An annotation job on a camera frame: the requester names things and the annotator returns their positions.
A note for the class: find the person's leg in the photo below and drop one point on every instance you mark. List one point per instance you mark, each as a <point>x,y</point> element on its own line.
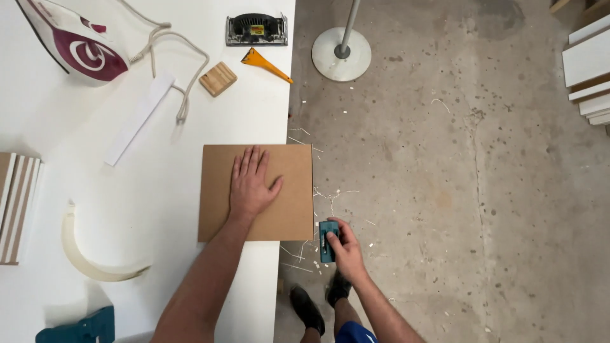
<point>312,337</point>
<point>346,314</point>

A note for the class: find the teal power tool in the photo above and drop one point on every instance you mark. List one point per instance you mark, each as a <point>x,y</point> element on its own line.
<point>78,327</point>

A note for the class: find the black and grey sanding block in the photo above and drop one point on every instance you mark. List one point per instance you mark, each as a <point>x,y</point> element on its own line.
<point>257,29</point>

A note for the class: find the white round stand base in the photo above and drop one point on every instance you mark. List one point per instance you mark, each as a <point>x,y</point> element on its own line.
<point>341,59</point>

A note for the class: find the pile of white boards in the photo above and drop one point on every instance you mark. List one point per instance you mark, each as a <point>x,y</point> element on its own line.
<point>588,66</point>

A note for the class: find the white edge banding strip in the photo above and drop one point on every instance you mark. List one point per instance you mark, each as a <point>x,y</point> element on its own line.
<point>140,118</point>

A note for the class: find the person's left leg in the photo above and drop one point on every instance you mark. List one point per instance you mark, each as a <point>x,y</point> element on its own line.
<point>312,337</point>

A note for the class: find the white and maroon clothes iron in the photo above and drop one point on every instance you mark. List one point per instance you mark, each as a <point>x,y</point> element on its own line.
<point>71,40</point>

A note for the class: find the small striped wooden block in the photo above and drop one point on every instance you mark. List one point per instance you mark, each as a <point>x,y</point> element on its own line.
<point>218,79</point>

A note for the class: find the orange plastic scraper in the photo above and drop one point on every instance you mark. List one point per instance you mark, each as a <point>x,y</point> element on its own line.
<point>264,63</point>

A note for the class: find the person's black left shoe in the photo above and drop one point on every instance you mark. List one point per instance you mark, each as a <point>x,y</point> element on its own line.
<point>307,309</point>

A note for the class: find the curled cream edge banding strip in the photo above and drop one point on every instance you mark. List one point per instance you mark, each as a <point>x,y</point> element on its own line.
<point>83,259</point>

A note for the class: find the teal edge trimmer tool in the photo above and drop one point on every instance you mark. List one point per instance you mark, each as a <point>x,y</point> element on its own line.
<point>328,240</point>

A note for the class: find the person's right leg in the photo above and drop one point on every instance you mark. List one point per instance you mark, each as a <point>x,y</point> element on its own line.
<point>346,314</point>

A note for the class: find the person's left hand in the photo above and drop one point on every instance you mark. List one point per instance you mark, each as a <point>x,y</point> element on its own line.
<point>248,190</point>

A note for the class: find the person's black shoe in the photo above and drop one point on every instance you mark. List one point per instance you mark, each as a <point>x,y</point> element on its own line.
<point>339,288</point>
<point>307,309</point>

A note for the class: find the grey metal stand pole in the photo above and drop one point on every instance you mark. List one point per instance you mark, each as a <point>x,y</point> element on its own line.
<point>349,26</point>

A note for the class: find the person's black right shoe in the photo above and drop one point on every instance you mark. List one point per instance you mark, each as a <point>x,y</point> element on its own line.
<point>339,288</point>

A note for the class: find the stack of white edged panels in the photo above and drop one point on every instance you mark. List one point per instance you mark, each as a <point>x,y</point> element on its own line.
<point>16,207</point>

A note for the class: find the person's right hand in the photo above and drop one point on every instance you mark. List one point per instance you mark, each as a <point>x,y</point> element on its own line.
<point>350,255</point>

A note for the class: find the brown square fibreboard panel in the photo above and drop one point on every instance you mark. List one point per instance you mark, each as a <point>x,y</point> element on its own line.
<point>259,193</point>

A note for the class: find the person's blue shorts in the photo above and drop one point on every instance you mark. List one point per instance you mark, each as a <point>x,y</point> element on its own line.
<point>355,332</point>

